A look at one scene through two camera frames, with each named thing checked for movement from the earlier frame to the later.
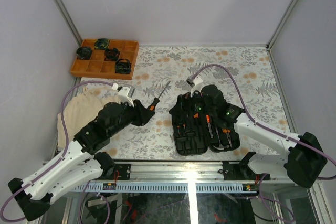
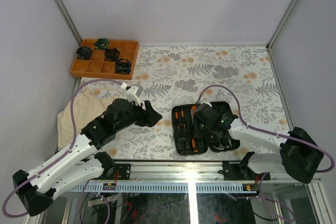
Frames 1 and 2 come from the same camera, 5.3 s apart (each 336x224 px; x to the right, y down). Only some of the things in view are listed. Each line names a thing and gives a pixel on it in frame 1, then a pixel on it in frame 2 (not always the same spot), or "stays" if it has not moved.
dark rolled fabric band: [123, 66] stays
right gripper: [186, 102] -> [198, 131]
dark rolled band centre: [111, 54] stays
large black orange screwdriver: [155, 101] -> [193, 112]
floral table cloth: [163, 74] stays
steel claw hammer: [220, 147] stays
